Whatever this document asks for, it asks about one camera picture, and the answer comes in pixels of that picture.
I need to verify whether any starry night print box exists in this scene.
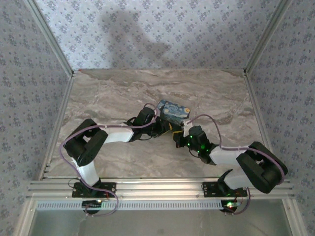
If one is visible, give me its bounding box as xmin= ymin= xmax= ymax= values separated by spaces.
xmin=156 ymin=99 xmax=191 ymax=126

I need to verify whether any right controller board with LED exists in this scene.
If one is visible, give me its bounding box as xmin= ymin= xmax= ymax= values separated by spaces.
xmin=220 ymin=200 xmax=241 ymax=212

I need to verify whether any controller board with led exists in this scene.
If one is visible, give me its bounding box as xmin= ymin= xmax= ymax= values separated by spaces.
xmin=220 ymin=200 xmax=241 ymax=212
xmin=82 ymin=200 xmax=103 ymax=208

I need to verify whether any left controller board with LED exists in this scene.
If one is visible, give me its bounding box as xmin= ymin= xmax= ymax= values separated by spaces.
xmin=82 ymin=200 xmax=103 ymax=208

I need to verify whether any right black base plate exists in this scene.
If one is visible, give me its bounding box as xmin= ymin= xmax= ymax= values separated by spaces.
xmin=202 ymin=181 xmax=248 ymax=198

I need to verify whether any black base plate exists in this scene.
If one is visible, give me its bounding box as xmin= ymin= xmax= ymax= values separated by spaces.
xmin=202 ymin=181 xmax=248 ymax=198
xmin=71 ymin=181 xmax=117 ymax=198

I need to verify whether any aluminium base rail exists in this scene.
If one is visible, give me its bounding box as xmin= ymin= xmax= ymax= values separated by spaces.
xmin=28 ymin=177 xmax=295 ymax=200

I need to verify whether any white slotted cable duct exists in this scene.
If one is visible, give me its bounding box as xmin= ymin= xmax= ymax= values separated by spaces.
xmin=36 ymin=201 xmax=230 ymax=211

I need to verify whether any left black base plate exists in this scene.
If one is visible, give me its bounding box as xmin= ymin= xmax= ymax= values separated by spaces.
xmin=71 ymin=181 xmax=117 ymax=198

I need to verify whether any aluminium frame post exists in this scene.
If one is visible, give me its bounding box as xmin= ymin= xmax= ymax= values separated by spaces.
xmin=25 ymin=0 xmax=75 ymax=77
xmin=243 ymin=0 xmax=294 ymax=75

